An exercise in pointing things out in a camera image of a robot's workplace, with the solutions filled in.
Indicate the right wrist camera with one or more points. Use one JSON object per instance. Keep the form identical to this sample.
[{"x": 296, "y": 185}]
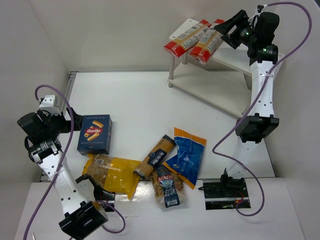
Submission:
[{"x": 259, "y": 10}]

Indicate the red spaghetti bag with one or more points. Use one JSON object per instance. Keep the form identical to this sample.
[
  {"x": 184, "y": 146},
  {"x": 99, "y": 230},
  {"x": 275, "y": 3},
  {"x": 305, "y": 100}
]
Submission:
[
  {"x": 188, "y": 39},
  {"x": 207, "y": 44}
]

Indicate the red spaghetti bag on shelf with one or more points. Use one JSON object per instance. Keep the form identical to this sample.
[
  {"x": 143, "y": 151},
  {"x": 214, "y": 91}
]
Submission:
[{"x": 188, "y": 39}]

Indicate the blue Barilla pasta box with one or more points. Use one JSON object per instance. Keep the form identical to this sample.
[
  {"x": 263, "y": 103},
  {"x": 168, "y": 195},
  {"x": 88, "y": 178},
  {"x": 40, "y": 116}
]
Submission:
[{"x": 95, "y": 134}]

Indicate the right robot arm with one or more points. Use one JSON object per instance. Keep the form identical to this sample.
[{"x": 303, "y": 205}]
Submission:
[{"x": 259, "y": 121}]

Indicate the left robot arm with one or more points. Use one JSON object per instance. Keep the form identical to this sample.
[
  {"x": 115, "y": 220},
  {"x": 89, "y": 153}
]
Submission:
[{"x": 82, "y": 214}]

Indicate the Agnesi fusilli pasta bag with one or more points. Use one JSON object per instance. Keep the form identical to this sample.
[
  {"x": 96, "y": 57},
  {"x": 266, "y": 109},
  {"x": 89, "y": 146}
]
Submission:
[{"x": 168, "y": 188}]

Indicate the blue orange pasta bag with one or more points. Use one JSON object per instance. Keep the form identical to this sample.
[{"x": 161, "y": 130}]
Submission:
[{"x": 187, "y": 162}]

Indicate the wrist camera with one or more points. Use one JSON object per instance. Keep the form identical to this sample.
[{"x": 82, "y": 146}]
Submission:
[
  {"x": 50, "y": 105},
  {"x": 259, "y": 10}
]

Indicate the dark label spaghetti bag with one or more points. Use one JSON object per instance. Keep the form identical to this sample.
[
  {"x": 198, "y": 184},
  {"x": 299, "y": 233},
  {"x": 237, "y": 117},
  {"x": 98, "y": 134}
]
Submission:
[{"x": 155, "y": 156}]

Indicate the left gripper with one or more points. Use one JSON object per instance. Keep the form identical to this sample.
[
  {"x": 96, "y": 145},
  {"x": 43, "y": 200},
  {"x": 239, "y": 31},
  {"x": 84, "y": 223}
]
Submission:
[{"x": 65, "y": 121}]

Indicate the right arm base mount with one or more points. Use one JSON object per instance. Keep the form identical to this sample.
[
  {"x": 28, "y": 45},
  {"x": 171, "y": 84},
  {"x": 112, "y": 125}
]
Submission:
[{"x": 217, "y": 197}]

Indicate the white two-tier shelf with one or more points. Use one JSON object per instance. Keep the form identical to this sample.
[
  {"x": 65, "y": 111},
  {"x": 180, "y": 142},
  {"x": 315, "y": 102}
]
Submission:
[{"x": 227, "y": 90}]

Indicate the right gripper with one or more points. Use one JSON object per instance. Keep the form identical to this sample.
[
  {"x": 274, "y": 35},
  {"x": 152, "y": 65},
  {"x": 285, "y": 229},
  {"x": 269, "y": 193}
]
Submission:
[{"x": 236, "y": 31}]

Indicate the yellow fusilli pasta bag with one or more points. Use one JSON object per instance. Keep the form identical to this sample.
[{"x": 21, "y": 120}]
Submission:
[{"x": 113, "y": 174}]

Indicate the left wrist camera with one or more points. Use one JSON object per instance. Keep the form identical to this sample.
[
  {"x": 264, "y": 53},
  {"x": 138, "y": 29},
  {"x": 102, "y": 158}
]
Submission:
[{"x": 50, "y": 105}]

